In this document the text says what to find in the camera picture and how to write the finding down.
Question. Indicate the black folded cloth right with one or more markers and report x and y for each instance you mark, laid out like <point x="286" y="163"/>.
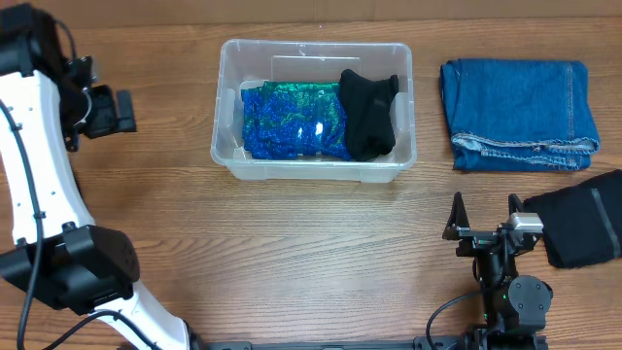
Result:
<point x="582" y="223"/>

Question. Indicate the folded blue denim jeans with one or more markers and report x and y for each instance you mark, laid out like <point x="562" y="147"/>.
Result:
<point x="518" y="115"/>

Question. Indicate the blue green sequin cloth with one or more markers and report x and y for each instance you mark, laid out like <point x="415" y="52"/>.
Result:
<point x="287" y="120"/>

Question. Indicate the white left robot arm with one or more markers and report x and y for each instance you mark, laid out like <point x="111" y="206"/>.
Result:
<point x="62" y="258"/>

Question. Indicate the clear plastic storage bin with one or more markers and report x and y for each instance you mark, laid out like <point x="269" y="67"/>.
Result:
<point x="250" y="63"/>

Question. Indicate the black sock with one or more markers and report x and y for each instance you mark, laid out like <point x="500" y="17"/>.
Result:
<point x="367" y="104"/>

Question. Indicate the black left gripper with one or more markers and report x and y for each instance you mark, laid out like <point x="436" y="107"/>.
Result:
<point x="110" y="121"/>

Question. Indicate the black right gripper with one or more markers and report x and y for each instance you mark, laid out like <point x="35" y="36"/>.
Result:
<point x="472" y="239"/>

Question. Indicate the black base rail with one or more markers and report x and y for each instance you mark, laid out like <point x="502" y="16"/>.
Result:
<point x="444" y="342"/>

